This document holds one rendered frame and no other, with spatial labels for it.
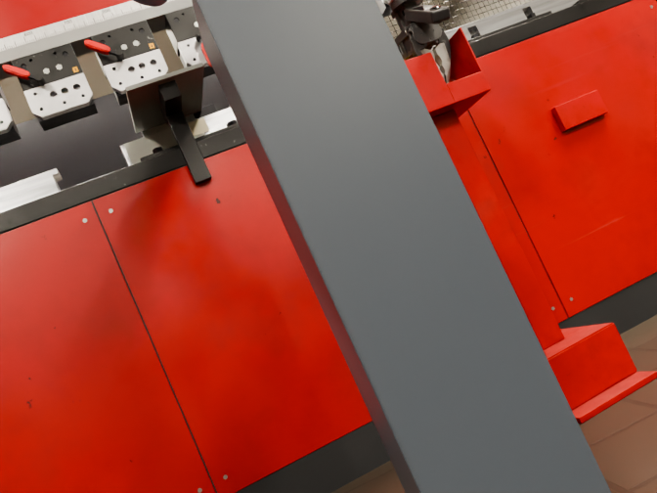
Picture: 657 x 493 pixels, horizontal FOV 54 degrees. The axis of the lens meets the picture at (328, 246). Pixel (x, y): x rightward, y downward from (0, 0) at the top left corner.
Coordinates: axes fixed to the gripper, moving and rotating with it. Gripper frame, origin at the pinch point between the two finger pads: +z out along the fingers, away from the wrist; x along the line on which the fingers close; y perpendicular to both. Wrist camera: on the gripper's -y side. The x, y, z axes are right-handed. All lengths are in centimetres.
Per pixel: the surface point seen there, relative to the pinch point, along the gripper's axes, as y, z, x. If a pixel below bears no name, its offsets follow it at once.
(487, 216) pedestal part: -4.2, 31.1, 6.4
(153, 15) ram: 44, -50, 45
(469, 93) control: -7.0, 5.9, 0.5
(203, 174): 27, -3, 53
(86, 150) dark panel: 98, -37, 72
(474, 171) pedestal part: -3.3, 21.4, 4.4
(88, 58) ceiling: 503, -230, 22
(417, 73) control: -6.4, -1.7, 9.6
